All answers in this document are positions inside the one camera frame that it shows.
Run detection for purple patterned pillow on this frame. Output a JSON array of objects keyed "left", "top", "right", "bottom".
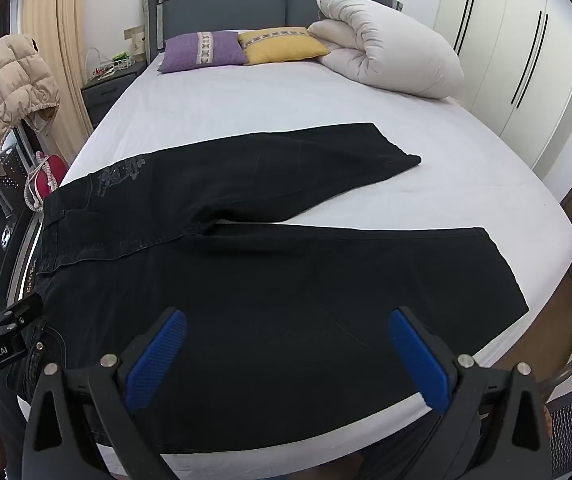
[{"left": 157, "top": 30, "right": 249, "bottom": 74}]

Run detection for beige curtain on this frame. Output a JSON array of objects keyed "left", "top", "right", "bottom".
[{"left": 18, "top": 0, "right": 94, "bottom": 162}]

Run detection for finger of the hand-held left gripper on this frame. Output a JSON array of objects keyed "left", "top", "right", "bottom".
[{"left": 0, "top": 293, "right": 45, "bottom": 347}]

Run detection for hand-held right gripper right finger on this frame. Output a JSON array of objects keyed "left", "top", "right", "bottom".
[{"left": 387, "top": 306, "right": 553, "bottom": 480}]

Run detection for red bag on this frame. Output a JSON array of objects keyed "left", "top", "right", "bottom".
[{"left": 24, "top": 151, "right": 69, "bottom": 212}]

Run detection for beige puffer jacket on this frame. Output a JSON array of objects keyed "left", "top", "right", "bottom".
[{"left": 0, "top": 34, "right": 61, "bottom": 174}]

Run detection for white wire basket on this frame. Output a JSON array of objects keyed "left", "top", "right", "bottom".
[{"left": 84, "top": 47, "right": 134, "bottom": 80}]

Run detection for black pants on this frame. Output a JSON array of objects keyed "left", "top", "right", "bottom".
[{"left": 6, "top": 122, "right": 529, "bottom": 456}]

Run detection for beige paper bag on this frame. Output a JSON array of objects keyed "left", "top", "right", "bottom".
[{"left": 124, "top": 25, "right": 148, "bottom": 64}]

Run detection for grey upholstered headboard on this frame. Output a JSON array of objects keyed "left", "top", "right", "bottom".
[{"left": 142, "top": 0, "right": 405, "bottom": 64}]

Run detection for white wardrobe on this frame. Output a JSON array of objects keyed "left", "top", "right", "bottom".
[{"left": 433, "top": 0, "right": 572, "bottom": 187}]

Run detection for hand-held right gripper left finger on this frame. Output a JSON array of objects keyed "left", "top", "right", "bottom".
[{"left": 20, "top": 307, "right": 189, "bottom": 480}]

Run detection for dark grey nightstand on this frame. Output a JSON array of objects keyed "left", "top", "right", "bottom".
[{"left": 80, "top": 61, "right": 147, "bottom": 129}]

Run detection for folded white duvet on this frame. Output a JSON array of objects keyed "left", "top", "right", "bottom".
[{"left": 307, "top": 0, "right": 466, "bottom": 100}]

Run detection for white sheeted bed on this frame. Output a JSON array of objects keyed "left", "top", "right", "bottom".
[{"left": 58, "top": 55, "right": 572, "bottom": 480}]

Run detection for yellow patterned pillow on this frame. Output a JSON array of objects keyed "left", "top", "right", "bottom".
[{"left": 238, "top": 26, "right": 330, "bottom": 66}]

